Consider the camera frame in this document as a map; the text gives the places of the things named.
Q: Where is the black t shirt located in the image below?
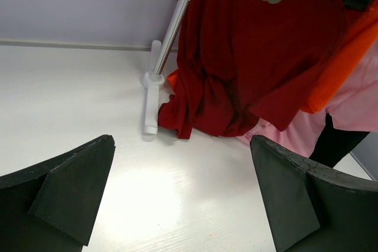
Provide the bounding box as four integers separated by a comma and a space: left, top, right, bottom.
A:
309, 114, 369, 168

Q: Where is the pink t shirt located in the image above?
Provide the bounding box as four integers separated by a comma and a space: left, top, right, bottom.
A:
238, 52, 377, 158

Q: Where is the orange t shirt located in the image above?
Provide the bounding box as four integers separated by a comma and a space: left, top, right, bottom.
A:
167, 0, 378, 114

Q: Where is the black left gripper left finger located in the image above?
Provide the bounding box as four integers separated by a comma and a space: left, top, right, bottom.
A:
1, 135, 116, 251

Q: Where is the dark red t shirt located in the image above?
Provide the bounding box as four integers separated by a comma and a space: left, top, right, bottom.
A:
157, 0, 351, 140

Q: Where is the white clothes rack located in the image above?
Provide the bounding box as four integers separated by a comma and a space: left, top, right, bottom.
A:
142, 0, 190, 135

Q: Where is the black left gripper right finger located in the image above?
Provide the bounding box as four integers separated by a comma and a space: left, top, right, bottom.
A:
250, 135, 377, 252

